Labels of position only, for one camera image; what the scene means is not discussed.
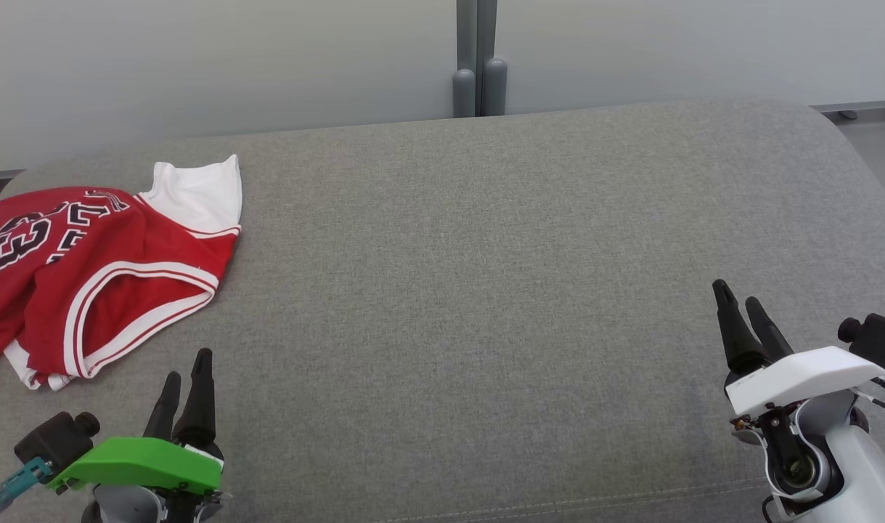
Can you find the grey fabric sofa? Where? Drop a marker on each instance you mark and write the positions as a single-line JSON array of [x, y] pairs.
[[442, 290]]

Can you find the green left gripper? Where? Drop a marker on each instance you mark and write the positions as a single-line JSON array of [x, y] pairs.
[[137, 465]]

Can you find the red basketball jersey white sleeves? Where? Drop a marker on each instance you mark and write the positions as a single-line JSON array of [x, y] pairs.
[[123, 240]]

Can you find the small grey partition foot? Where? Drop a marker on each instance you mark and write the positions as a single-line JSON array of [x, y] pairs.
[[848, 114]]

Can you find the grey rounded post cylinder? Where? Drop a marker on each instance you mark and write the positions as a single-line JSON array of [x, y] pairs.
[[495, 87], [463, 94]]

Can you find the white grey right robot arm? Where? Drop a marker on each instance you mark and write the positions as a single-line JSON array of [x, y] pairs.
[[856, 465]]

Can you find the teal left camera connector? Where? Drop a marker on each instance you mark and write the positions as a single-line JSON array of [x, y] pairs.
[[17, 483]]

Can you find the long grey baseboard rail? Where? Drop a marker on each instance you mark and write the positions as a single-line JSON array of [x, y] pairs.
[[863, 105]]

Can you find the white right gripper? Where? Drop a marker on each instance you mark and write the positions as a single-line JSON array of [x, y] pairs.
[[805, 378]]

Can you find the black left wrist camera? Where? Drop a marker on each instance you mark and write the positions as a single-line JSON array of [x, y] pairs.
[[54, 439]]

